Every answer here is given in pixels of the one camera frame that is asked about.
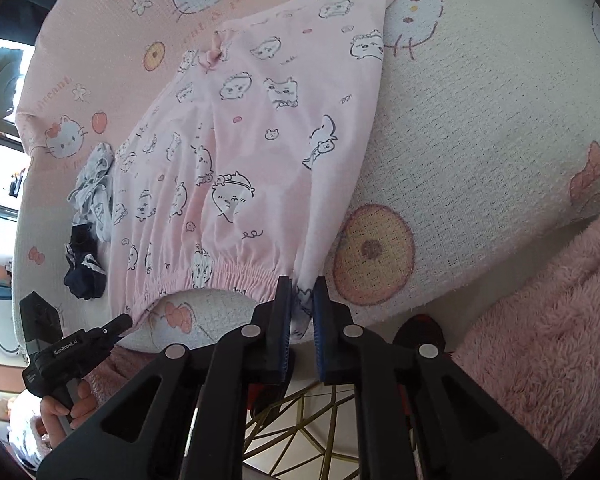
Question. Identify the pink and white printed blanket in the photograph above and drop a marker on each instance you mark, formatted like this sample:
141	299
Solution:
480	135

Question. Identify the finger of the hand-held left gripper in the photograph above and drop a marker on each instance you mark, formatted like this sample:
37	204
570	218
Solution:
115	327

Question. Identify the light blue printed garment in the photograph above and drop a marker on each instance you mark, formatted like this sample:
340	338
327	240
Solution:
95	185

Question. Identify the person's pink fluffy robe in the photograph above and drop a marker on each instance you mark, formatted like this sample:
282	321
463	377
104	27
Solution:
545	350

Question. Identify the person's left hand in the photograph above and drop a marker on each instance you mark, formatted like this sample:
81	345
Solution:
85	400

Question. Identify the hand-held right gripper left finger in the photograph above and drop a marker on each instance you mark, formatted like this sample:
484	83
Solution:
280	330

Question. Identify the red slipper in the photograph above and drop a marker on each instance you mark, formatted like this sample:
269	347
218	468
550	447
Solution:
252	395
420	332

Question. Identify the pink printed pants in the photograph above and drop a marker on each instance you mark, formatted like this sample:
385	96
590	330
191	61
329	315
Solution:
250	135

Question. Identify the white container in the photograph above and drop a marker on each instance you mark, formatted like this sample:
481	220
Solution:
2	320

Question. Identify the person's left forearm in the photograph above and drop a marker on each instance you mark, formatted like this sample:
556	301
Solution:
27	440

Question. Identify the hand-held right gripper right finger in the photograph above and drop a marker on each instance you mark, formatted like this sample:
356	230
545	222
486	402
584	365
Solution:
322	330

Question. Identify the navy striped garment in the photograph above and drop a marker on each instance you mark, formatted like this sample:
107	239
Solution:
82	275

